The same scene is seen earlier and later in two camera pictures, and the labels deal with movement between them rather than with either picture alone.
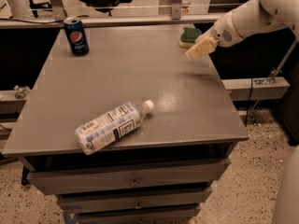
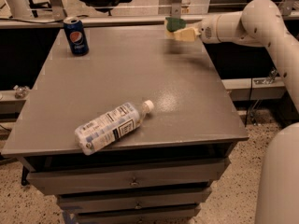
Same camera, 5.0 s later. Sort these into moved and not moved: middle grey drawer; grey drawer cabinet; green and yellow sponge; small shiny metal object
Moved: green and yellow sponge
Not moved: grey drawer cabinet; small shiny metal object; middle grey drawer
